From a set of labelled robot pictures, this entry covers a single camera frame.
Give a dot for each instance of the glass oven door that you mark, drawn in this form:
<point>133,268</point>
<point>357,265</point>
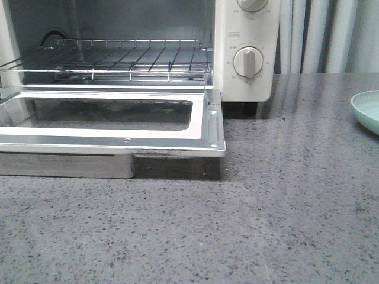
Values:
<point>112,121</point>

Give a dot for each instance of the black right oven foot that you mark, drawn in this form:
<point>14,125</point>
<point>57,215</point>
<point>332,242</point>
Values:
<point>250,108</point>

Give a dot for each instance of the white Toshiba toaster oven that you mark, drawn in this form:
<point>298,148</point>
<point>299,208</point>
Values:
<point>220,25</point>

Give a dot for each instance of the lower timer knob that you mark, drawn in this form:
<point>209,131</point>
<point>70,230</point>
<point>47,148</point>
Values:
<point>248,62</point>

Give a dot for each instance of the upper temperature knob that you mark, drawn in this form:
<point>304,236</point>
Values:
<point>252,5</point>

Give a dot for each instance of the pale grey curtain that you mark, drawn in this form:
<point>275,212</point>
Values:
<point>327,37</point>

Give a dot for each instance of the light green plate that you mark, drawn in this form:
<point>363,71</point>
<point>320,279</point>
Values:
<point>365,109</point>

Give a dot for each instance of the metal wire oven rack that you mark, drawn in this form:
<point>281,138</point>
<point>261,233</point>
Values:
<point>116,62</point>

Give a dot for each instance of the steel oven door handle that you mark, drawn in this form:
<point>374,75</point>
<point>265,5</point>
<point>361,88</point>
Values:
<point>68,165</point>

